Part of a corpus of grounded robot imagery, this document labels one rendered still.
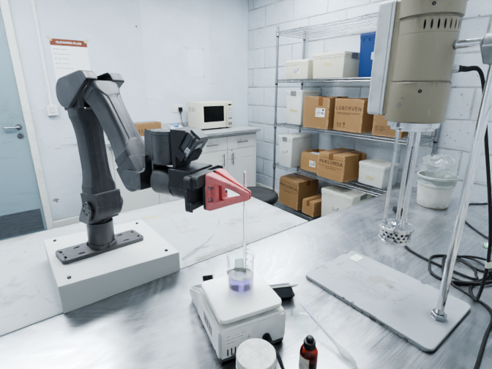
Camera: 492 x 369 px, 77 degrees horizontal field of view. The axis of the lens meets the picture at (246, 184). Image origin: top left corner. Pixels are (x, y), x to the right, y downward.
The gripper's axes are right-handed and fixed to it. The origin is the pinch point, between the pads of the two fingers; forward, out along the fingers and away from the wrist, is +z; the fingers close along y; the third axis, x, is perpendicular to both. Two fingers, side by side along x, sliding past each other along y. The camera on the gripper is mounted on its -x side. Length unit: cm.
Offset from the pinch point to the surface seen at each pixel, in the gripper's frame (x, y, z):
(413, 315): 26.8, 18.9, 28.5
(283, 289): 25.1, 11.5, 3.1
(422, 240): 28, 59, 30
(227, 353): 25.3, -9.0, 1.5
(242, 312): 18.9, -5.8, 2.8
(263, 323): 21.7, -3.4, 5.5
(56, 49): -49, 133, -269
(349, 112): 3, 228, -31
